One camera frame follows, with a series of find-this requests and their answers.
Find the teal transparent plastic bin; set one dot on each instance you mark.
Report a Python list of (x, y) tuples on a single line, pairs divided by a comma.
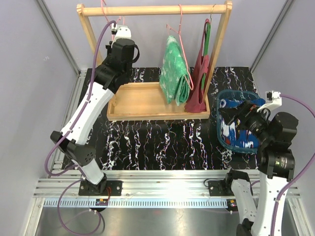
[(240, 96)]

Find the aluminium mounting rail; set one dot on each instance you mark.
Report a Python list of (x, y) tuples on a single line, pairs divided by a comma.
[(137, 189)]

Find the black marbled table mat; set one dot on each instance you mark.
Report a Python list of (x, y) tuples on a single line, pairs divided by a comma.
[(172, 144)]

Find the blue patterned trousers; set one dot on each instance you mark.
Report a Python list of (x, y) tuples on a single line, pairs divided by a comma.
[(228, 133)]

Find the green patterned garment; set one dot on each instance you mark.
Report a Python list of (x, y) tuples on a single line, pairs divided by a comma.
[(174, 77)]

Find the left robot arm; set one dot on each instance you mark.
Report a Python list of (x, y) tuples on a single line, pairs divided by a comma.
[(105, 81)]

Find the maroon tank top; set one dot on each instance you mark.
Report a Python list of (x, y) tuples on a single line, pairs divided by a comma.
[(196, 100)]

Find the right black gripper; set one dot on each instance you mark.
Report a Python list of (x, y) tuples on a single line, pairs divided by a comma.
[(245, 111)]

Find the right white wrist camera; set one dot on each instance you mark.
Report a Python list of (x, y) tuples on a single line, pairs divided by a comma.
[(274, 101)]

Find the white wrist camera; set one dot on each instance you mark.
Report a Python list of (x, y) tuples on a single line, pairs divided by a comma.
[(120, 31), (274, 101)]

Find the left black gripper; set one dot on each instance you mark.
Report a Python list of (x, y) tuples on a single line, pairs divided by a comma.
[(109, 52)]

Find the wooden clothes rack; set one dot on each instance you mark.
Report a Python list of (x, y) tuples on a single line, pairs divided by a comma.
[(144, 101)]

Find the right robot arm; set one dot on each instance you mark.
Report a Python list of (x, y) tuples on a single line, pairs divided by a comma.
[(276, 165)]

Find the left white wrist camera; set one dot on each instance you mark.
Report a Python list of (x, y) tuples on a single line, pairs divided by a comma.
[(120, 31)]

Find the green plastic hanger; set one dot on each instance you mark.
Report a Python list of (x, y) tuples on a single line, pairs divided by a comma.
[(205, 48)]

